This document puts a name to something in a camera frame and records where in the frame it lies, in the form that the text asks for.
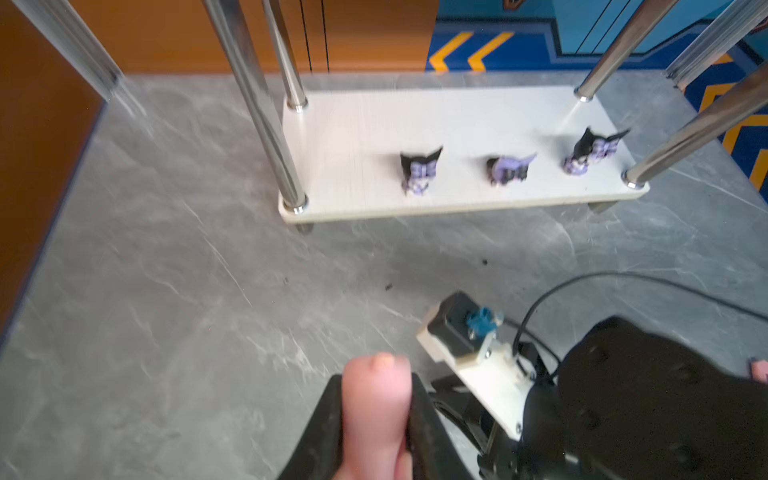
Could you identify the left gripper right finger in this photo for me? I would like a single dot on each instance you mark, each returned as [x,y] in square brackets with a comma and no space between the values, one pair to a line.
[433,453]

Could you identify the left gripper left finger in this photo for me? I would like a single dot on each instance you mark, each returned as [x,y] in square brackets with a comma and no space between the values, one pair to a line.
[318,454]

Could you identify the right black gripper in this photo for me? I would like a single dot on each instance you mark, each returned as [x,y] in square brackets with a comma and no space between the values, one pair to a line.
[499,455]

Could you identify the pink pig toy front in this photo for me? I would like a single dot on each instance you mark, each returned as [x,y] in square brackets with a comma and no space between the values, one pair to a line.
[376,399]

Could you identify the pink pig toy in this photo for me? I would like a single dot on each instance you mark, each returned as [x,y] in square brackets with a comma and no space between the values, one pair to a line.
[759,370]
[376,399]

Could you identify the black white Kuromi figure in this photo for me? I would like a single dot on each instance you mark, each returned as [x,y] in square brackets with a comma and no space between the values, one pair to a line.
[590,149]
[419,171]

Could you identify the purple Kuromi figure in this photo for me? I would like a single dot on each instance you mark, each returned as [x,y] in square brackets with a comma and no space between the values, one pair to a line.
[502,170]

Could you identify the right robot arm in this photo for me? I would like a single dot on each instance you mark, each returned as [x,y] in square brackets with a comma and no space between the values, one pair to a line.
[625,404]

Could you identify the white two-tier shelf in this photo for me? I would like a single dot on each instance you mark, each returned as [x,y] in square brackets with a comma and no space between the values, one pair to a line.
[336,155]

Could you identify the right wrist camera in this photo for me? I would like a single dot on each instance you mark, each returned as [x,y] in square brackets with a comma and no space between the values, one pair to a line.
[464,335]

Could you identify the aluminium frame post right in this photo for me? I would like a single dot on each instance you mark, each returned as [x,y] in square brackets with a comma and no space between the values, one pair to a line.
[725,31]

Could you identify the aluminium frame post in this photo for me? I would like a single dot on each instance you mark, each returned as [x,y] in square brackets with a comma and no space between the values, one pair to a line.
[67,32]
[725,31]

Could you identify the aluminium frame post left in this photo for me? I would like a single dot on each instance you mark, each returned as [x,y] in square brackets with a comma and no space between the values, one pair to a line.
[67,32]

